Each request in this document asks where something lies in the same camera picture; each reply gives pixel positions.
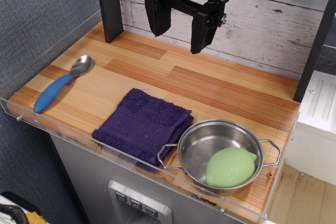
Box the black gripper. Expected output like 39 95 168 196
144 0 229 54

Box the purple towel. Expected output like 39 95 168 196
92 88 194 166

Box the dark frame post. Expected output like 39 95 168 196
293 0 335 102
99 0 123 43

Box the right dark frame post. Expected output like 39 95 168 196
293 0 335 102

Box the white toy sink unit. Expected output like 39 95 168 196
284 71 335 185

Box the stainless steel pot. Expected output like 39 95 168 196
157 119 282 196

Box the blue handled metal spoon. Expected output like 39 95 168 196
33 55 93 114

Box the silver dispenser button panel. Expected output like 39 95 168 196
108 179 173 223

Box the clear acrylic table guard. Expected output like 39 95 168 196
5 11 302 223

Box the black corrugated hose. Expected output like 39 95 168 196
0 203 29 224

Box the green plastic lime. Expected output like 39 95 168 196
205 147 257 188

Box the left dark frame post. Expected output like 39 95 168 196
99 0 123 43

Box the grey toy fridge cabinet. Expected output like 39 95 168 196
51 136 259 223

